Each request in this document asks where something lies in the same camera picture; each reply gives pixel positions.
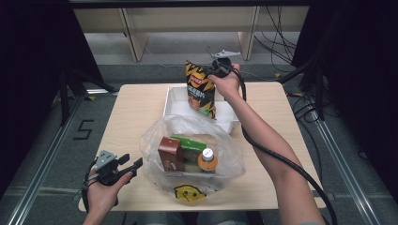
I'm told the aluminium floor rail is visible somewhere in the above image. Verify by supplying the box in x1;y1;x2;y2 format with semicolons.
6;92;87;225
311;116;384;225

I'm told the yellow black chip bag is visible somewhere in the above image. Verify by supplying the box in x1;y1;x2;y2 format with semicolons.
185;59;218;120

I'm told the green snack packet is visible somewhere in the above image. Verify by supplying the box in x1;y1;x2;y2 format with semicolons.
170;134;208;173

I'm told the white plastic bin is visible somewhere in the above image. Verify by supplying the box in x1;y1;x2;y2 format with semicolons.
162;84;240;135

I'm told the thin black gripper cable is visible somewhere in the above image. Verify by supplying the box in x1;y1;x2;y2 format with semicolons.
80;158;99;214

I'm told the clear plastic bag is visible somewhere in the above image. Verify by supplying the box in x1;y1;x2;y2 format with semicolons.
139;113;247;204

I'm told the thin grey floor cable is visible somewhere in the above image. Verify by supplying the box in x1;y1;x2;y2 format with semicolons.
144;46;189;69

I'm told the black metal stand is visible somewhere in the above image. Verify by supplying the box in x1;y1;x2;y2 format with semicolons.
57;62;117;127

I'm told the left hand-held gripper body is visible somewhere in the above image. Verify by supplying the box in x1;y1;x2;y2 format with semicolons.
93;149;133;188

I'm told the person's right hand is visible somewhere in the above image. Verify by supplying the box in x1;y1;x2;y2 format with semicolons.
207;63;242;101

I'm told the person's left hand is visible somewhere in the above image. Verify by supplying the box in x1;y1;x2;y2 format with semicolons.
85;171;134;218

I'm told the brown drink carton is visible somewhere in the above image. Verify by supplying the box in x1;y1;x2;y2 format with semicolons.
157;136;186;173

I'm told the orange drink bottle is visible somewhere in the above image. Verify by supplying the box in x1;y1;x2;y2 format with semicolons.
196;147;219;173

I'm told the beige wooden desk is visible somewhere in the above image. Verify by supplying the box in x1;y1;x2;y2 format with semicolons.
73;5;311;63

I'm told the black floor cable bundle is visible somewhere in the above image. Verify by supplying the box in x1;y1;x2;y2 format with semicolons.
253;5;317;83

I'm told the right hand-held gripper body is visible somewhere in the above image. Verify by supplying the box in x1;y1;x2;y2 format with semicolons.
211;49;242;79

